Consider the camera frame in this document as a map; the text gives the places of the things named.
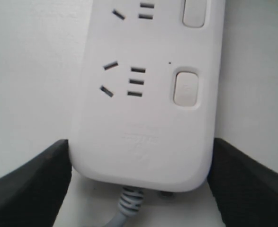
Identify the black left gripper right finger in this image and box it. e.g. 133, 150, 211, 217
207, 138, 278, 227

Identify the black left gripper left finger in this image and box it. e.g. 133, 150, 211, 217
0, 140, 72, 227

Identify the white five-outlet power strip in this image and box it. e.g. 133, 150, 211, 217
70, 0, 225, 192

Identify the grey power cord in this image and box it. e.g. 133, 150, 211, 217
104, 186, 145, 227

